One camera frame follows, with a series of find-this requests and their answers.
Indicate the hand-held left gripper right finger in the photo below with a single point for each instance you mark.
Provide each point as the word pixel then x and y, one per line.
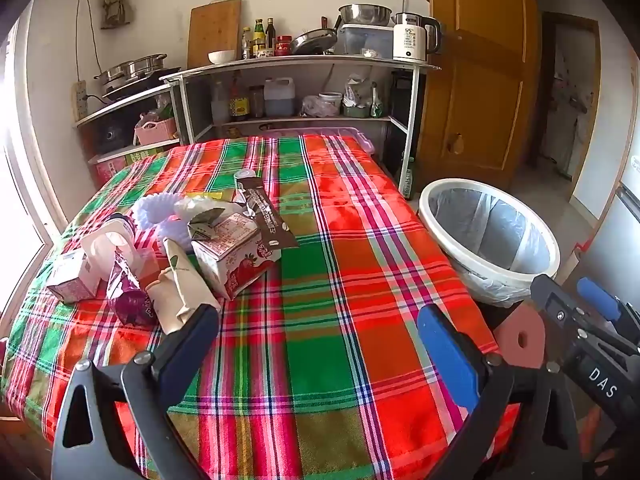
pixel 450 360

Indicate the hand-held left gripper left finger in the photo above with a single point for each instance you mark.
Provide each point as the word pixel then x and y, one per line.
pixel 192 345

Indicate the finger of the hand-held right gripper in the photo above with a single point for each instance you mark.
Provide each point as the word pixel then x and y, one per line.
pixel 597 300
pixel 555 300

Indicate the white trash bin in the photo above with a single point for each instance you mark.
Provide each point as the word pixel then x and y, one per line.
pixel 545 250

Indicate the white yogurt cup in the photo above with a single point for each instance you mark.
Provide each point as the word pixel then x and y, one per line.
pixel 107 245

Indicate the clear plastic wrap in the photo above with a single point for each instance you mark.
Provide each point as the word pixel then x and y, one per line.
pixel 200 207

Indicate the pink round foam pad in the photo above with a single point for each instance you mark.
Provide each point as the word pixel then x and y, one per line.
pixel 510 325

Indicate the beige paper bag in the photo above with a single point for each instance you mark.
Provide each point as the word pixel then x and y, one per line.
pixel 185 285

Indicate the white refrigerator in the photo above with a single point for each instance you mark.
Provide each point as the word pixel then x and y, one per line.
pixel 620 230

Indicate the purple snack packet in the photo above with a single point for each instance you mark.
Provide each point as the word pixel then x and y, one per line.
pixel 127 300

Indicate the strawberry milk carton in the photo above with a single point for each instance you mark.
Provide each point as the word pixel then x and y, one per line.
pixel 235 260

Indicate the clear plastic bin liner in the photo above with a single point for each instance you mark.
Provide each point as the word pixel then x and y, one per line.
pixel 480 225

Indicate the white foam fruit net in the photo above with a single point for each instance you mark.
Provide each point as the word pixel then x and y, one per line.
pixel 172 235
pixel 150 210

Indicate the green white flattened carton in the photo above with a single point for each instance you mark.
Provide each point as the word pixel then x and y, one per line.
pixel 205 222

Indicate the plaid tablecloth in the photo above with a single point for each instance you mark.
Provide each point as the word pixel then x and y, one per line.
pixel 325 310

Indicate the small pink white carton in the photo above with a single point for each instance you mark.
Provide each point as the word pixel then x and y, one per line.
pixel 75 275

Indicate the brown coffee packet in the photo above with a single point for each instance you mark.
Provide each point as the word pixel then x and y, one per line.
pixel 265 220

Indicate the green glass bottle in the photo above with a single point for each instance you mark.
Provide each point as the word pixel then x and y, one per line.
pixel 409 180

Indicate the red printed box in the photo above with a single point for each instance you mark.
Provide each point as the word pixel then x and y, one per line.
pixel 110 170

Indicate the green cardboard box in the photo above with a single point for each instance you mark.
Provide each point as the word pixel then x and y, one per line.
pixel 142 156

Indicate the pink plastic basket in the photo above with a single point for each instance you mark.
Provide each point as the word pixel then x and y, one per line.
pixel 157 132

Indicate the dark pot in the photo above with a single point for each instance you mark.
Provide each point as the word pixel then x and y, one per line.
pixel 112 132

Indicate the wooden door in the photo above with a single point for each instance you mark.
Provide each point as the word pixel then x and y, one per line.
pixel 480 85

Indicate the pink lid storage box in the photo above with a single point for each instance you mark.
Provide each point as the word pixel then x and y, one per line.
pixel 360 140

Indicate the clear plastic bottle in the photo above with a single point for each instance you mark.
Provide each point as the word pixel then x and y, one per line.
pixel 220 107

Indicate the soy sauce bottle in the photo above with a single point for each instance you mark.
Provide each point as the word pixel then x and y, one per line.
pixel 240 107

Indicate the tall black cabinet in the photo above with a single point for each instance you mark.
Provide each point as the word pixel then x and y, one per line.
pixel 400 110

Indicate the dark glass jar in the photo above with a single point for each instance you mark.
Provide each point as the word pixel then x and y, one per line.
pixel 256 105

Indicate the low side shelf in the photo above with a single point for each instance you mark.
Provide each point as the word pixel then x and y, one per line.
pixel 125 105

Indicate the white plastic jug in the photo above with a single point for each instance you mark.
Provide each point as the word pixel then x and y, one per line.
pixel 279 102

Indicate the green white pouch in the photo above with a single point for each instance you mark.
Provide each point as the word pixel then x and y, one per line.
pixel 377 107

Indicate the black induction cooker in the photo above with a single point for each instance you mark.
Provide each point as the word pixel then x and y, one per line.
pixel 117 92

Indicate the crumpled plastic bag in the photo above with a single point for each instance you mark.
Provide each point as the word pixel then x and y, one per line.
pixel 311 107

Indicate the green plastic basket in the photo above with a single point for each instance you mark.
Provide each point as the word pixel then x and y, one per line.
pixel 356 110

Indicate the white power strip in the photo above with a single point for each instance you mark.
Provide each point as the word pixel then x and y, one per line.
pixel 80 100

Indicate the white plastic tub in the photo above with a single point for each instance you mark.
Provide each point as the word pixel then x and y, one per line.
pixel 330 105

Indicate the steel steamer pot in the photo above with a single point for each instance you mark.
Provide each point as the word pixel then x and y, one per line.
pixel 130 67

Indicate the white bowl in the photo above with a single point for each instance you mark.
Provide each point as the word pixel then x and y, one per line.
pixel 221 56

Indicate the white electric kettle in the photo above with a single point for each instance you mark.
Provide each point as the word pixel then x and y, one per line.
pixel 407 40

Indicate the white metal shelf rack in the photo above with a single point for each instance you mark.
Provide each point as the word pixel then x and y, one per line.
pixel 300 62

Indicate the small clear sauce bottle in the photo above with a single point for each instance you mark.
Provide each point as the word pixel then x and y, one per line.
pixel 245 45

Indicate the yellow label oil bottle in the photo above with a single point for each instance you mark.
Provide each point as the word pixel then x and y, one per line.
pixel 258 40

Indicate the red jar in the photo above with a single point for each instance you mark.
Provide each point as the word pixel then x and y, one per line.
pixel 283 46

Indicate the wooden cutting board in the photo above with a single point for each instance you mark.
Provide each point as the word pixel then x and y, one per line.
pixel 215 30

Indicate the dark glass bottle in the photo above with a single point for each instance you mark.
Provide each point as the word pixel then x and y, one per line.
pixel 270 37

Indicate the clear plastic storage container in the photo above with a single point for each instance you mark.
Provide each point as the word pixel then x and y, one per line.
pixel 365 40

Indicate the metal frying pan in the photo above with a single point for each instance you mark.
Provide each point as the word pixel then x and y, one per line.
pixel 312 40

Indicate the steel mixing bowl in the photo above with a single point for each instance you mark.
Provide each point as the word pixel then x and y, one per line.
pixel 365 15

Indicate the white window frame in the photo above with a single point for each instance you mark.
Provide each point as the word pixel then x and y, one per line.
pixel 37 160

